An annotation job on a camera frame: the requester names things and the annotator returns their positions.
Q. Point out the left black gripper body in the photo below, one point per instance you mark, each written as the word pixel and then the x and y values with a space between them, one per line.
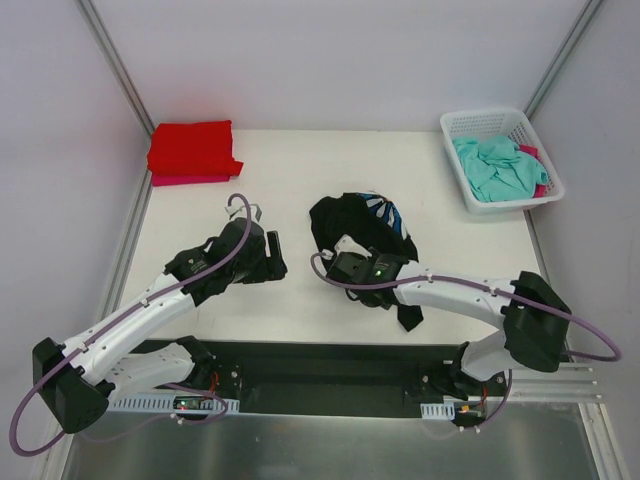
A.
pixel 273 255

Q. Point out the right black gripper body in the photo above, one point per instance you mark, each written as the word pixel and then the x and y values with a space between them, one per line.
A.
pixel 347 267

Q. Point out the black daisy print t-shirt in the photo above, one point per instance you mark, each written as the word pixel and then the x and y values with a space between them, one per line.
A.
pixel 370 219

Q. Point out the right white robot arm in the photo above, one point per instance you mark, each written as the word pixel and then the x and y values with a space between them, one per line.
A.
pixel 528 317

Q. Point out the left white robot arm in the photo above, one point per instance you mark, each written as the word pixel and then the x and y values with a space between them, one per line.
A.
pixel 81 377

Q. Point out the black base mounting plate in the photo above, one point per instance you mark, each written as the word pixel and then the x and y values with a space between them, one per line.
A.
pixel 342 380

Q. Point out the folded pink t-shirt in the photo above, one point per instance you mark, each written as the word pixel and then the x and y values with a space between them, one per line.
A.
pixel 158 180

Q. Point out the folded red t-shirt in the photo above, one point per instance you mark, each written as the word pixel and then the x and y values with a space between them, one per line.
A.
pixel 193 149

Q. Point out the crumpled teal t-shirt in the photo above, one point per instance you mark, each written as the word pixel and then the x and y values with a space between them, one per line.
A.
pixel 499 170

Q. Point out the white plastic basket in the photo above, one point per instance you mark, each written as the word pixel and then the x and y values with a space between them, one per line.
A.
pixel 484 124

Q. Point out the crumpled pink t-shirt in basket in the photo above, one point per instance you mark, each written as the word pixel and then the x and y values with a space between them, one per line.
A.
pixel 530 150

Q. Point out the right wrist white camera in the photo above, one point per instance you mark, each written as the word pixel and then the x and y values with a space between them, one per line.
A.
pixel 346 244

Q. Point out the left white cable duct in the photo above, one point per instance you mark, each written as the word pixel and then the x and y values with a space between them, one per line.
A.
pixel 172 403

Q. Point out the white cable duct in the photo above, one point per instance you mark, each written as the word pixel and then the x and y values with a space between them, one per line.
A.
pixel 172 403
pixel 438 411

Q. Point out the right white cable duct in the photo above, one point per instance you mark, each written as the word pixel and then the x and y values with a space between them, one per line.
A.
pixel 438 411

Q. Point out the aluminium front rail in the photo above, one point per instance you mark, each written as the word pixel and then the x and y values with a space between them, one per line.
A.
pixel 571 383

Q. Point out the left aluminium frame post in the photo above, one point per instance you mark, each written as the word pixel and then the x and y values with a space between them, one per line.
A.
pixel 107 47

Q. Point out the aluminium frame post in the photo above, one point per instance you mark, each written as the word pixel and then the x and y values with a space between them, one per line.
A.
pixel 585 18
pixel 107 47

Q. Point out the right aluminium frame post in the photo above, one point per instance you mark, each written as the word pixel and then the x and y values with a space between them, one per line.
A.
pixel 585 18

